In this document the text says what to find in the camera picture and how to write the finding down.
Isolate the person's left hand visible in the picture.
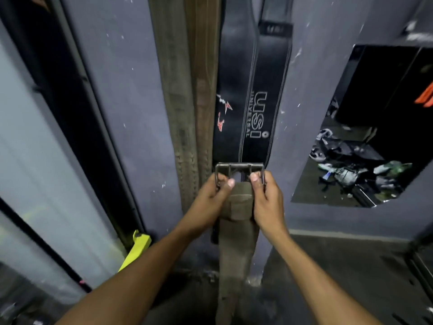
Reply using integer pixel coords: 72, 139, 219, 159
180, 172, 235, 235

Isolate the person's right hand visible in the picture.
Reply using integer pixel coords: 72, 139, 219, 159
250, 170, 289, 238

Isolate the olive leather belt with buckle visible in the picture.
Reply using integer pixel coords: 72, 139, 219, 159
213, 162, 266, 325

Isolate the person's left forearm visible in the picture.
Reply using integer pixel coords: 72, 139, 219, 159
56, 224, 203, 325

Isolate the person's right forearm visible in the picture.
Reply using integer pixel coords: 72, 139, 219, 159
271, 230, 383, 325

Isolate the black belt with white print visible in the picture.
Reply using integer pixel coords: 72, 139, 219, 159
241, 0, 294, 168

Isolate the pile of shoes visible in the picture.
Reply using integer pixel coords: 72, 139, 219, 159
309, 128, 414, 204

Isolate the black belt with red mark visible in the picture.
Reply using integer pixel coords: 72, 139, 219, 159
212, 0, 260, 166

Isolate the brown leather belt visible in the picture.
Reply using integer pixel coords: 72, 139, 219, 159
184, 0, 222, 186

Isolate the black metal bar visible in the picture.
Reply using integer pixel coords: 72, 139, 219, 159
0, 197, 92, 294

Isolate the orange object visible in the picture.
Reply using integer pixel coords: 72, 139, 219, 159
414, 81, 433, 108

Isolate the yellow-green metal bracket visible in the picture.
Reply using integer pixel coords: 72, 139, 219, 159
117, 230, 152, 273

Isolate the wall mirror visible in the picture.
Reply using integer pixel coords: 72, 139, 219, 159
291, 45, 433, 209

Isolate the black door frame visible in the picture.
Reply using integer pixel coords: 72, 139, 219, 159
0, 0, 147, 251

